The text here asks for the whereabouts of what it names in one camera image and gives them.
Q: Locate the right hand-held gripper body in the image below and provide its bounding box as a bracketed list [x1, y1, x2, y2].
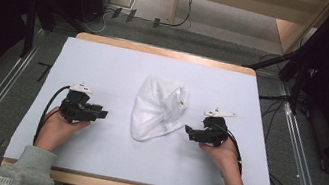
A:
[196, 104, 239, 151]

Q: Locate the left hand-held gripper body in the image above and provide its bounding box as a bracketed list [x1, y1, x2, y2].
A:
[56, 80, 101, 127]

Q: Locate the white mesh laundry bag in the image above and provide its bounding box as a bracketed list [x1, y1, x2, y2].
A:
[126, 73, 193, 149]

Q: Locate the person's right hand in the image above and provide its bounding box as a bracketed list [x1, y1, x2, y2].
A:
[194, 132, 247, 182]

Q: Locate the person's left hand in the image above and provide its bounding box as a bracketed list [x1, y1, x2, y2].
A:
[33, 103, 93, 158]

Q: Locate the white table mat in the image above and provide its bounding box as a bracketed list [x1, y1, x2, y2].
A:
[2, 29, 295, 185]

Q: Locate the black metal stand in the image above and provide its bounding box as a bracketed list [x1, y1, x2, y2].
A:
[17, 0, 62, 63]

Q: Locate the black floor tape piece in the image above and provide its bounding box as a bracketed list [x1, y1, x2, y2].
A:
[110, 5, 124, 21]

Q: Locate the black tripod stand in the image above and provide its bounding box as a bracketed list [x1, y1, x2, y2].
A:
[234, 34, 325, 118]

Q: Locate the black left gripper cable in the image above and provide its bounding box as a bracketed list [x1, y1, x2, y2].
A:
[32, 80, 72, 151]

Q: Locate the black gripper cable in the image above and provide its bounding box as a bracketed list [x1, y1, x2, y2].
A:
[205, 123, 250, 178]
[32, 80, 72, 151]

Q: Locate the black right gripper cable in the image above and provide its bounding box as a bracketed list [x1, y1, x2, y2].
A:
[205, 123, 250, 178]

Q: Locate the black hanging cable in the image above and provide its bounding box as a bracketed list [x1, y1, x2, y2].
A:
[160, 0, 198, 31]

